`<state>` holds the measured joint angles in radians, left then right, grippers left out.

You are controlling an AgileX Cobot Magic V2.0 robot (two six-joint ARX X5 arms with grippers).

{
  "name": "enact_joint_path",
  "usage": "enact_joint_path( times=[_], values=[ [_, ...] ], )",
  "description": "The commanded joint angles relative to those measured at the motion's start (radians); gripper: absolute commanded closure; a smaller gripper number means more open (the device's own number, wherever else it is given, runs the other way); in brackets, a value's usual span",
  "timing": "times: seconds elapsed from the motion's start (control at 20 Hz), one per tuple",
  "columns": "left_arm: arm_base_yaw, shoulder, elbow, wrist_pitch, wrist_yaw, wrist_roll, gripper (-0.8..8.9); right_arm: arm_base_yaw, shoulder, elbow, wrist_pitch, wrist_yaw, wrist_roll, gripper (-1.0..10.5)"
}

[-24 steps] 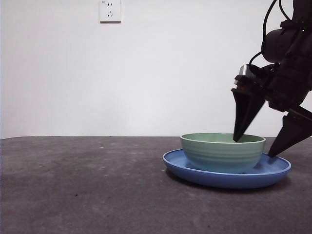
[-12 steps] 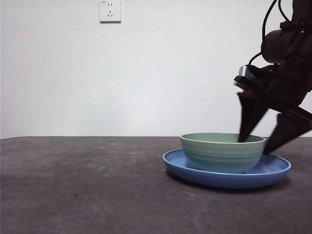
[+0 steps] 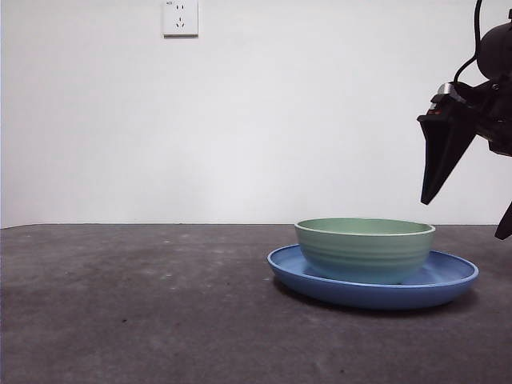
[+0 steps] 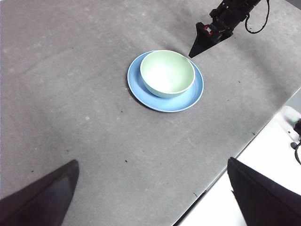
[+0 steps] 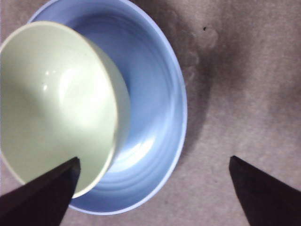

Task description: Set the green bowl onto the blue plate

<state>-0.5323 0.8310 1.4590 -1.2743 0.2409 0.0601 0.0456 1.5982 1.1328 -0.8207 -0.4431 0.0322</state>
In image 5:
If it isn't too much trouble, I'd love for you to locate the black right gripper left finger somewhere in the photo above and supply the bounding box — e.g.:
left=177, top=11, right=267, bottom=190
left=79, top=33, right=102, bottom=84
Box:
left=0, top=157, right=81, bottom=226

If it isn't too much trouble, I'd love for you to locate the green bowl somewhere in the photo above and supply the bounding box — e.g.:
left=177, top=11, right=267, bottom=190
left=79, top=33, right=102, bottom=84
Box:
left=0, top=21, right=132, bottom=198

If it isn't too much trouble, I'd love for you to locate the blue plate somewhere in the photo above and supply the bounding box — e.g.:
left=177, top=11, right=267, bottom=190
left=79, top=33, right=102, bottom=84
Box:
left=27, top=0, right=188, bottom=215

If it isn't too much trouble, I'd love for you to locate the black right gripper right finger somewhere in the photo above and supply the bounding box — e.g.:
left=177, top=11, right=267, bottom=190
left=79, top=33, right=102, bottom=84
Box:
left=229, top=155, right=301, bottom=226

